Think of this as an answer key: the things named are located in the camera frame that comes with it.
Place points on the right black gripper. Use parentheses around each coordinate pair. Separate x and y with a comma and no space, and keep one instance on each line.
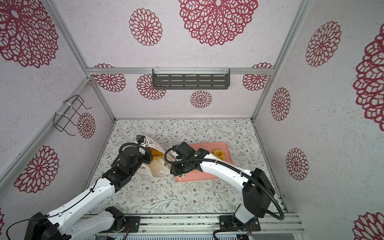
(177,168)

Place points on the yellow fake bread roll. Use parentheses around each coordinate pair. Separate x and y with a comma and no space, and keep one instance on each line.
(156,153)

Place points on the orange bundt fake bread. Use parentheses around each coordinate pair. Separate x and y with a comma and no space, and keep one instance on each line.
(219,153)

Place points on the white floral paper bag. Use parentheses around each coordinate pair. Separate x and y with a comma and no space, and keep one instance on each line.
(158,168)

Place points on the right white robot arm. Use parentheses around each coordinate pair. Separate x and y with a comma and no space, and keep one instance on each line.
(258,194)

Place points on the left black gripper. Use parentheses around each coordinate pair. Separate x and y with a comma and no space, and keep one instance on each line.
(147,154)

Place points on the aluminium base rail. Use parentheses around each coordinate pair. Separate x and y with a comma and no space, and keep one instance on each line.
(203,227)

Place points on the pink plastic tray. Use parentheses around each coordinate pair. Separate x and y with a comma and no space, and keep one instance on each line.
(213,169)

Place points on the grey slotted wall shelf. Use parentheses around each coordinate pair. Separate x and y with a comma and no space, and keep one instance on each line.
(191,80)

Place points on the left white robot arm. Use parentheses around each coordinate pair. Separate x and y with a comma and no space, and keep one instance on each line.
(64,223)

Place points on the black wire wall rack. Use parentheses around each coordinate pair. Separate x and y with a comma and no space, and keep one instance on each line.
(62,119)

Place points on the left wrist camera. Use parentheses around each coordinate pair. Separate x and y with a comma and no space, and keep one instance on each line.
(141,140)

